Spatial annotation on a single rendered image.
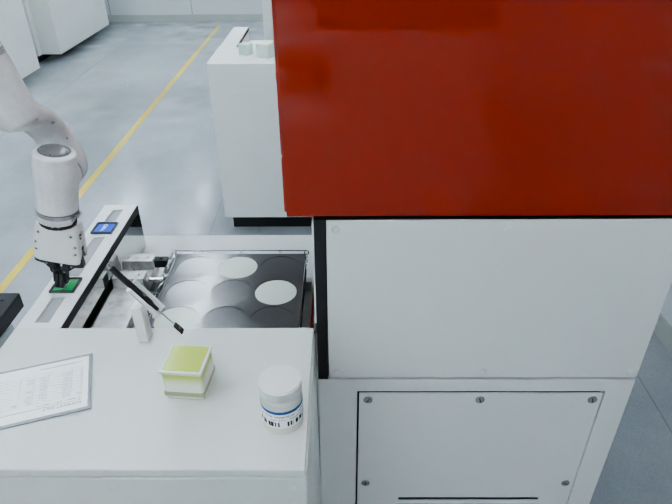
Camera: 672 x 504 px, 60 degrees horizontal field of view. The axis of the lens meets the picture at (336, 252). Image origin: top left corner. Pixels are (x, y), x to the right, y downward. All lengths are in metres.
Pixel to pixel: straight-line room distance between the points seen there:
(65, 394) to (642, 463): 1.93
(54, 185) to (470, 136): 0.81
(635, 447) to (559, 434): 0.97
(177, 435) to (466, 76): 0.75
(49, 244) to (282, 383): 0.65
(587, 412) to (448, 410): 0.32
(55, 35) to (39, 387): 6.66
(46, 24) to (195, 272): 6.33
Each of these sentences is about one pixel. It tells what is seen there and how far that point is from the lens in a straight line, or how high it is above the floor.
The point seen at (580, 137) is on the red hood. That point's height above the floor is 1.38.
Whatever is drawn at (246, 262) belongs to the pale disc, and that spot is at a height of 0.90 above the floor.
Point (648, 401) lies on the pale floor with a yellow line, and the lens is 2.67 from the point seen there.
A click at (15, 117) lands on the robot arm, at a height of 1.38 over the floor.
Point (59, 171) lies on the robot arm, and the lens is 1.28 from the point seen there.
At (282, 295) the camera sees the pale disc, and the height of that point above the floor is 0.90.
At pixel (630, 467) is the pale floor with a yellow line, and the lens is 2.41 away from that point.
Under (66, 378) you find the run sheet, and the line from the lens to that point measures 1.21.
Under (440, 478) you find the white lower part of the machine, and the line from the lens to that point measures 1.59.
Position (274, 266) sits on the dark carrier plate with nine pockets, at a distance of 1.52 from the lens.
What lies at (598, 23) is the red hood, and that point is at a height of 1.56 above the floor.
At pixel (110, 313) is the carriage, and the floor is 0.88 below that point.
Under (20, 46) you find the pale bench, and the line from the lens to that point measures 6.93.
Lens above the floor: 1.74
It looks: 33 degrees down
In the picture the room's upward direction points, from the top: straight up
